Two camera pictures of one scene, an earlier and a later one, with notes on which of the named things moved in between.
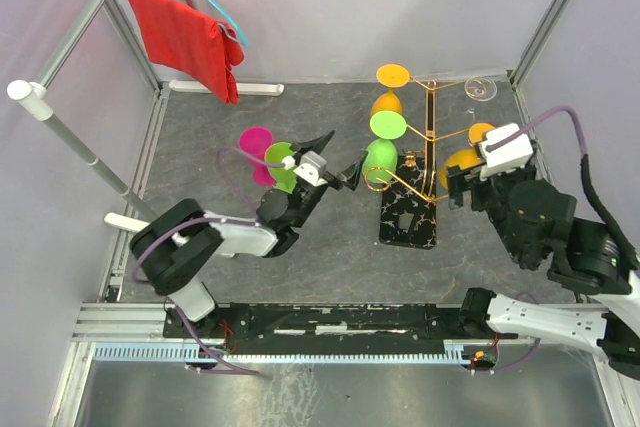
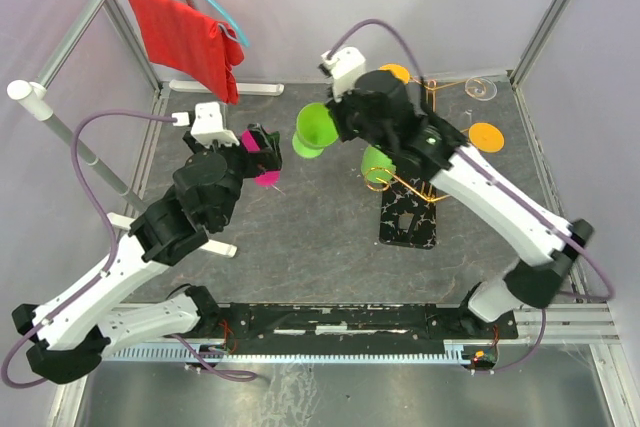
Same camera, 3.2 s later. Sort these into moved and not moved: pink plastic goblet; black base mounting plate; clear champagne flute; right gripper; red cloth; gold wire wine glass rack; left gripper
Moved: right gripper; left gripper
Not moved: clear champagne flute; pink plastic goblet; red cloth; gold wire wine glass rack; black base mounting plate
